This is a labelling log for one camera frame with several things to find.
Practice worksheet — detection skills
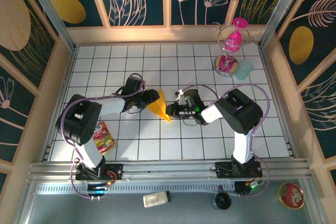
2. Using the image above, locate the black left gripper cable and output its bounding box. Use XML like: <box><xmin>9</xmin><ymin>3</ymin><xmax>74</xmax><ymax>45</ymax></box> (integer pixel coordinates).
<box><xmin>125</xmin><ymin>105</ymin><xmax>144</xmax><ymax>114</ymax></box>

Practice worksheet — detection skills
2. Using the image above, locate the teal plastic cup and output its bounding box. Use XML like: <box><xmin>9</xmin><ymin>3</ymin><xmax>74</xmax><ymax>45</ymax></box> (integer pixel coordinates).
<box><xmin>235</xmin><ymin>60</ymin><xmax>254</xmax><ymax>81</ymax></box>

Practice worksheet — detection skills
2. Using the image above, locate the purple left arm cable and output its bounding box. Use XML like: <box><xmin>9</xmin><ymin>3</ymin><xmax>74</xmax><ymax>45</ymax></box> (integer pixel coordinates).
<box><xmin>60</xmin><ymin>73</ymin><xmax>146</xmax><ymax>200</ymax></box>

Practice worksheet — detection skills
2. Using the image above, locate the black round cap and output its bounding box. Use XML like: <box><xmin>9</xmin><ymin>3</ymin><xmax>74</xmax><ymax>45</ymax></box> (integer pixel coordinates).
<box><xmin>211</xmin><ymin>185</ymin><xmax>233</xmax><ymax>211</ymax></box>

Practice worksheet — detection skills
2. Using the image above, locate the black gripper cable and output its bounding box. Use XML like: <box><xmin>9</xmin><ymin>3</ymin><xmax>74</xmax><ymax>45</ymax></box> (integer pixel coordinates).
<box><xmin>182</xmin><ymin>118</ymin><xmax>200</xmax><ymax>127</ymax></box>
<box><xmin>125</xmin><ymin>105</ymin><xmax>144</xmax><ymax>114</ymax></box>

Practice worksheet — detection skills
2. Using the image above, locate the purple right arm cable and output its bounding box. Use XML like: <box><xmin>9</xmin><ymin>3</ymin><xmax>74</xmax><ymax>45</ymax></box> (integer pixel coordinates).
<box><xmin>182</xmin><ymin>83</ymin><xmax>271</xmax><ymax>198</ymax></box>

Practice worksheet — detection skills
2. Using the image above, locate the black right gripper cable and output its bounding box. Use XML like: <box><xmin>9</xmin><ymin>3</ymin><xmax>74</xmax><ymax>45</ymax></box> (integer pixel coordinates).
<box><xmin>182</xmin><ymin>118</ymin><xmax>200</xmax><ymax>127</ymax></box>

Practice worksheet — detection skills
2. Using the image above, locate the silver wire glass rack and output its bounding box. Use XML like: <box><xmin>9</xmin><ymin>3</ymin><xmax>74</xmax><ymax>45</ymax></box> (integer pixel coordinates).
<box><xmin>212</xmin><ymin>21</ymin><xmax>260</xmax><ymax>77</ymax></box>

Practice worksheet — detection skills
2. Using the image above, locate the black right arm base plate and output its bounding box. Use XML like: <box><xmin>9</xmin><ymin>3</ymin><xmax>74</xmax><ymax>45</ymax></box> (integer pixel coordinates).
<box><xmin>214</xmin><ymin>161</ymin><xmax>263</xmax><ymax>179</ymax></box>

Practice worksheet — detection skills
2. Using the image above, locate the colourful snack bag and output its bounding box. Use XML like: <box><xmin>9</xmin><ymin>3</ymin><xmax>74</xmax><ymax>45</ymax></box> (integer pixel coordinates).
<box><xmin>92</xmin><ymin>121</ymin><xmax>118</xmax><ymax>156</ymax></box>

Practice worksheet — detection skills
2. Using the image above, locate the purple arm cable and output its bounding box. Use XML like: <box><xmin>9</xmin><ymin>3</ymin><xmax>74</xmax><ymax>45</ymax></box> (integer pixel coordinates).
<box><xmin>182</xmin><ymin>83</ymin><xmax>271</xmax><ymax>198</ymax></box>
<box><xmin>60</xmin><ymin>73</ymin><xmax>146</xmax><ymax>200</ymax></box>

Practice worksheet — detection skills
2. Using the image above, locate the clear jar with black lid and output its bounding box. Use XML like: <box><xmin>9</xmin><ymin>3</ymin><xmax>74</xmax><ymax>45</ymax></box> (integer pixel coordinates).
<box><xmin>143</xmin><ymin>191</ymin><xmax>172</xmax><ymax>208</ymax></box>

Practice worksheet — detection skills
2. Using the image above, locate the red round tin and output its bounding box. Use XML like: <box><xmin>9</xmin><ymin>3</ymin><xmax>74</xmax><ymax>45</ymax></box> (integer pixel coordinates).
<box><xmin>277</xmin><ymin>183</ymin><xmax>305</xmax><ymax>210</ymax></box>

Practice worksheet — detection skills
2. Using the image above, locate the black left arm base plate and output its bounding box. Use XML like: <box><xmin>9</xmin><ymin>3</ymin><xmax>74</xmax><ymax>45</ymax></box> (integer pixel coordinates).
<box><xmin>75</xmin><ymin>163</ymin><xmax>124</xmax><ymax>182</ymax></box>

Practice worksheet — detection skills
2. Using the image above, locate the yellow paper sheet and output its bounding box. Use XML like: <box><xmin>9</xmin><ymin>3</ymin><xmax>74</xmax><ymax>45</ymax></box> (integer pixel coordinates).
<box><xmin>146</xmin><ymin>89</ymin><xmax>173</xmax><ymax>123</ymax></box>

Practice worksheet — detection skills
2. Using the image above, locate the aluminium frame post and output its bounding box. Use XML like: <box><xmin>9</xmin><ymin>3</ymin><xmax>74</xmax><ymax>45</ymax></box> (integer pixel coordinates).
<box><xmin>22</xmin><ymin>0</ymin><xmax>77</xmax><ymax>51</ymax></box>
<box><xmin>258</xmin><ymin>0</ymin><xmax>308</xmax><ymax>49</ymax></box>

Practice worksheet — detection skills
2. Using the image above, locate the aluminium mounting rail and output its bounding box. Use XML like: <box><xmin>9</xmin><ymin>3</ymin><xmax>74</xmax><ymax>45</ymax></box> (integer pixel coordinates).
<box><xmin>26</xmin><ymin>157</ymin><xmax>314</xmax><ymax>183</ymax></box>

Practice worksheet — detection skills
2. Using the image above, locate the grey slotted cable duct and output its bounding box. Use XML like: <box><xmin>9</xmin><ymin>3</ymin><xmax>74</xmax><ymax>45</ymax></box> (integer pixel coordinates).
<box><xmin>36</xmin><ymin>183</ymin><xmax>237</xmax><ymax>195</ymax></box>

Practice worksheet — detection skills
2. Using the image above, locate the pink wine glass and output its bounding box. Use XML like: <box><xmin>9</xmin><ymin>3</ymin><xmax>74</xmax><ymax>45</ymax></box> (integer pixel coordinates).
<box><xmin>226</xmin><ymin>17</ymin><xmax>249</xmax><ymax>53</ymax></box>

